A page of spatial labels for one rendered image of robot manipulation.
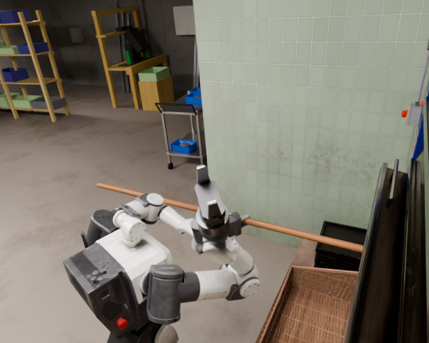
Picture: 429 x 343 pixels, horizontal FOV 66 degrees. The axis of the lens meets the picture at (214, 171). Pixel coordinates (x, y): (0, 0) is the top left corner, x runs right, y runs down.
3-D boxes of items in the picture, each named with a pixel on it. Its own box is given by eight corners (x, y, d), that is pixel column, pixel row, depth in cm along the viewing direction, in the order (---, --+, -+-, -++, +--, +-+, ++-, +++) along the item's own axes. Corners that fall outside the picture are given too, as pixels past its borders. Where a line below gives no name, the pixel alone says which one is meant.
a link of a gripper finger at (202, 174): (194, 169, 80) (198, 184, 85) (207, 166, 80) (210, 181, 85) (193, 165, 81) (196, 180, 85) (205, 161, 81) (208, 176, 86)
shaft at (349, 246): (96, 188, 197) (94, 183, 195) (99, 185, 199) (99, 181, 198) (435, 273, 121) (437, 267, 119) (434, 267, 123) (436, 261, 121)
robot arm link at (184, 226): (208, 241, 149) (186, 224, 153) (210, 231, 142) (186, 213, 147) (199, 251, 145) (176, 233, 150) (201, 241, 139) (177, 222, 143)
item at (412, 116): (419, 120, 189) (423, 103, 184) (419, 126, 181) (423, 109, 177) (404, 119, 192) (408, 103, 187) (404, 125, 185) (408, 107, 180)
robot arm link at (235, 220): (231, 207, 154) (209, 215, 150) (242, 217, 147) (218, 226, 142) (233, 228, 160) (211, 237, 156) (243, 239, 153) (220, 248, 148)
